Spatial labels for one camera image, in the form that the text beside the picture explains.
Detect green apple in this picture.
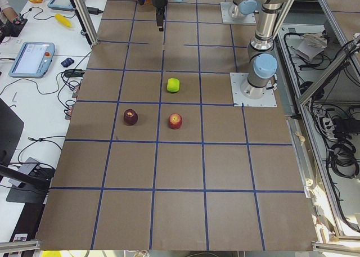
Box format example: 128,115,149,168
166,78,181,93

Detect red yellow apple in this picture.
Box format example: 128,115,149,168
168,113,183,129

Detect dark red apple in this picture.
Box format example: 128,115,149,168
123,109,138,125

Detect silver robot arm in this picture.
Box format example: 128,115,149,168
138,0,294,100

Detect black power adapter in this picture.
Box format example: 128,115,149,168
87,7,103,15

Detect yellow toy corn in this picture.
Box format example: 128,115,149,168
54,13,73,29

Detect far blue teach pendant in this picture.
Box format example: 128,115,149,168
47,0,74,12

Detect blue teach pendant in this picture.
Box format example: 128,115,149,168
47,0,74,12
8,42,55,78

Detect dark blue pouch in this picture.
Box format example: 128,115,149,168
61,57,74,67

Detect near blue teach pendant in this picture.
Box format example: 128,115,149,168
8,42,55,78

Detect grey usb hub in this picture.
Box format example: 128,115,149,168
8,157,55,190

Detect black monitor stand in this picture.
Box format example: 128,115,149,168
1,101,49,204

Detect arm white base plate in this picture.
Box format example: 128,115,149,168
229,73,277,107
220,0,258,25

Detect aluminium frame post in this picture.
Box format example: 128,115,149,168
69,0,98,46

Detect coiled black cables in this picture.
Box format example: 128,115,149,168
327,143,358,179

